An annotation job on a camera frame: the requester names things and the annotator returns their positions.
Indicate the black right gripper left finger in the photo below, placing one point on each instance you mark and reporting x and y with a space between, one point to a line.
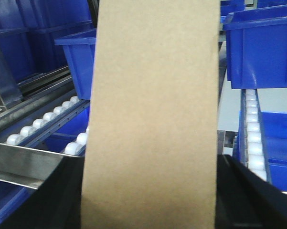
56 204

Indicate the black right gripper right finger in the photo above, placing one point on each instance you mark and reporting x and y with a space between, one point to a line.
245 201

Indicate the brown cardboard box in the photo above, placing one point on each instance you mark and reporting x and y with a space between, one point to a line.
151 154

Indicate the steel shelf front bar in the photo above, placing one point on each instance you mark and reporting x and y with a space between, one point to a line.
28 167

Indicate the blue bin lower left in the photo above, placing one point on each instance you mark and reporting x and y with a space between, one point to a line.
11 197

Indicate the right white roller track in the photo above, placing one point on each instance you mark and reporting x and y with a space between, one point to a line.
252 146

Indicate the white roller track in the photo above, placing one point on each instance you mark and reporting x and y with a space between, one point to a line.
39 129
252 146
77 147

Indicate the middle white roller track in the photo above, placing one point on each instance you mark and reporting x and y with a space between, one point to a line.
77 147

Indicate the left white roller track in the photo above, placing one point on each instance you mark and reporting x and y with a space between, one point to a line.
39 129

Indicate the blue bin lower right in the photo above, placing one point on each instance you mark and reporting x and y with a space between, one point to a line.
275 139

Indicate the blue plastic bin right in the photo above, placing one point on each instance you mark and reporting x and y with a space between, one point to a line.
256 47

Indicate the blue plastic bin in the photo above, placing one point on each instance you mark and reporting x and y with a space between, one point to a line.
256 47
79 51

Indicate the blue plastic bin centre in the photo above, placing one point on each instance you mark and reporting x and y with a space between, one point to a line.
79 51

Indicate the blue bins back left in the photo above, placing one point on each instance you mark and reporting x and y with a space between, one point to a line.
29 28

